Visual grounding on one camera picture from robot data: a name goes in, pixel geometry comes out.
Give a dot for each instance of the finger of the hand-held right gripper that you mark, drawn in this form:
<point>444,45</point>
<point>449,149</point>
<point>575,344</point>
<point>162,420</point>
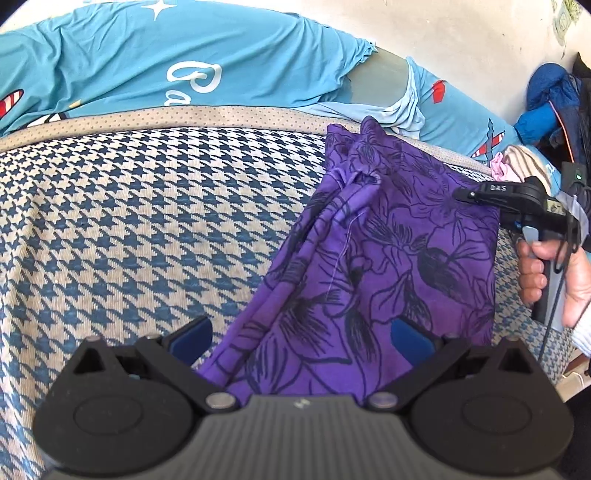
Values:
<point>489,194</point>

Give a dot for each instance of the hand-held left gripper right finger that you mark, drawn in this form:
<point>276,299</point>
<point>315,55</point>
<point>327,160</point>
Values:
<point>411,341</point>

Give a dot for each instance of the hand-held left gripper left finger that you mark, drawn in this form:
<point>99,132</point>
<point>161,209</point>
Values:
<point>191,339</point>

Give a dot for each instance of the purple floral garment red lining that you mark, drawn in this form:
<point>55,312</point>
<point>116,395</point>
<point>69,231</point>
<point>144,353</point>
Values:
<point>392,258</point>

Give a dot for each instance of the person's right forearm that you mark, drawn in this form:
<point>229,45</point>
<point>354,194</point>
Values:
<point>584,332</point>

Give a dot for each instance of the person's right hand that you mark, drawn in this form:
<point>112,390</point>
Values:
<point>531,277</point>

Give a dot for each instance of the pink garment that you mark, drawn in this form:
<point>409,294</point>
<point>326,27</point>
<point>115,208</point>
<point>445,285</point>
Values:
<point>501,168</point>

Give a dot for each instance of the beige striped knit garment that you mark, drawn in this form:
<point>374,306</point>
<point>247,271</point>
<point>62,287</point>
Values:
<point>526,161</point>

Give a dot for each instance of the light blue airplane bumper cover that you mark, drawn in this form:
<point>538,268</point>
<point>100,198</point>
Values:
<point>461,110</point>

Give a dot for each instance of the black quilted jacket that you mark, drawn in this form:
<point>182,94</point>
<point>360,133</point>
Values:
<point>581,129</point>

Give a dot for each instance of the blue jacket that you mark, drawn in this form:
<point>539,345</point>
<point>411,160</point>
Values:
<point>545,101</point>

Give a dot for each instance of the grey foam bed bumper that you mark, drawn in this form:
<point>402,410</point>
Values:
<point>383,76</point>

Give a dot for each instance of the teal airplane print bumper cover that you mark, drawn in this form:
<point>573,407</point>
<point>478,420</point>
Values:
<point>115,60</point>

